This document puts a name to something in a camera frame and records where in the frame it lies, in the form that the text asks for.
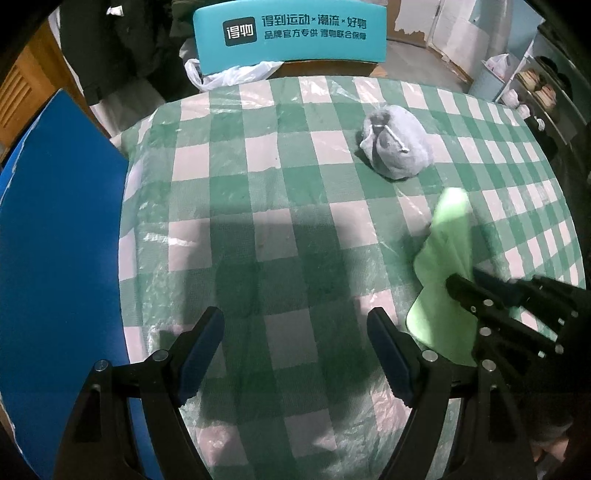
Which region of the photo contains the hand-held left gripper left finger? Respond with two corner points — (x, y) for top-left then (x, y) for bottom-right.
(53, 305), (226, 480)

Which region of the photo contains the shoe rack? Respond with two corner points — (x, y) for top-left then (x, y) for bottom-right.
(496, 28), (591, 176)

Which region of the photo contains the light blue bin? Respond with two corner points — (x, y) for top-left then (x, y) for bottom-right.
(468, 60), (513, 102)

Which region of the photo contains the blue cardboard box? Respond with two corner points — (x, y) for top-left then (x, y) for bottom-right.
(0, 88), (134, 467)

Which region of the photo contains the wooden louvred wardrobe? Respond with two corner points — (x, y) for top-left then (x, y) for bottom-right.
(0, 23), (79, 158)

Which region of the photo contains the green checked tablecloth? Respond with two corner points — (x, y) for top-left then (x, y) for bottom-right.
(117, 75), (583, 480)

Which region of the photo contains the black hanging jacket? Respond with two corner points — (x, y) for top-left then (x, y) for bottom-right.
(60, 0), (199, 104)

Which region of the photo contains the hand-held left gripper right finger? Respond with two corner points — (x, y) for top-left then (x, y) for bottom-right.
(366, 307), (539, 480)

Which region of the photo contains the teal cardboard box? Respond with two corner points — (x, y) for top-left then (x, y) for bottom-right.
(193, 2), (387, 75)

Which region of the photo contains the grey drawstring pouch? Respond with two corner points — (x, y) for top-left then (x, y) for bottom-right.
(359, 105), (435, 180)

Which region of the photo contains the light green cloth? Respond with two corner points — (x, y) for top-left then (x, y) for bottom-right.
(405, 187), (481, 367)

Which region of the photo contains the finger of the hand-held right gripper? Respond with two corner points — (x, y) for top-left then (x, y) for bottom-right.
(471, 267), (591, 326)
(444, 273), (566, 370)

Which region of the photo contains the small white plastic bag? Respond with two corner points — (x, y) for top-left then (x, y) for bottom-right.
(485, 53), (525, 75)

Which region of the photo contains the brown cardboard box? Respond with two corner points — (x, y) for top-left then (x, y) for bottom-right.
(277, 60), (384, 78)

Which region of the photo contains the person's right forearm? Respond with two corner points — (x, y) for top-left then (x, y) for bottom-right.
(531, 415), (578, 467)

